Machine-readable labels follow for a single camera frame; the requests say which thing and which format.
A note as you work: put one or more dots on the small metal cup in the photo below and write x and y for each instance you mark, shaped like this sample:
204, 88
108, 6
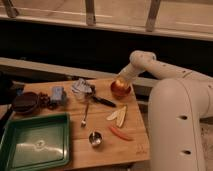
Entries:
95, 139

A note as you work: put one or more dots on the red bowl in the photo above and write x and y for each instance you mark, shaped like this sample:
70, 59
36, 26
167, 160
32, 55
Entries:
120, 94

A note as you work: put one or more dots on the pale banana slice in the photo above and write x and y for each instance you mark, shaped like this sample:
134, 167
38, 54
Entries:
114, 115

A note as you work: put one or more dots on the wooden cutting board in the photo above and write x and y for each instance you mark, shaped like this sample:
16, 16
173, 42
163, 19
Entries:
112, 150

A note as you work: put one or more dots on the black handled knife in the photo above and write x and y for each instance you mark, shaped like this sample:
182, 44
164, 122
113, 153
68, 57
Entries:
102, 101

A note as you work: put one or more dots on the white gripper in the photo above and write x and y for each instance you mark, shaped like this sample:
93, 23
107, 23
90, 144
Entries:
127, 75

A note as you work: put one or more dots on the red yellow apple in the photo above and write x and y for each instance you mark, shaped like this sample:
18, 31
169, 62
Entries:
120, 86

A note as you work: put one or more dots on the blue sponge block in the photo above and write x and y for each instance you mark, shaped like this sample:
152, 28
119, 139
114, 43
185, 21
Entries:
58, 95

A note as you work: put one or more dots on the crumpled clear plastic bag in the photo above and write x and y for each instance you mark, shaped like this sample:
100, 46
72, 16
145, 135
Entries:
81, 88

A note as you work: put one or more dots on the orange carrot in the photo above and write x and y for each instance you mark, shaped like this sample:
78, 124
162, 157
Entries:
119, 133

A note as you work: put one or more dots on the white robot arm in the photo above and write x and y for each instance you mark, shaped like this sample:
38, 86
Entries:
177, 103

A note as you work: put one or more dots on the green plastic tray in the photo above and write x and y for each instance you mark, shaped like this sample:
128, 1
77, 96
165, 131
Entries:
36, 143

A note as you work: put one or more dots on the dark brown bowl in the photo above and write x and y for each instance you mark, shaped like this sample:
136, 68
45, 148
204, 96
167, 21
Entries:
25, 103

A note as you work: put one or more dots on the dark grape bunch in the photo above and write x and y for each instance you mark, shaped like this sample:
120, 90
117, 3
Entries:
45, 102

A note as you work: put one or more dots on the metal spoon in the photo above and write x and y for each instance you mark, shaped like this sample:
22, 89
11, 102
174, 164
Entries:
83, 122

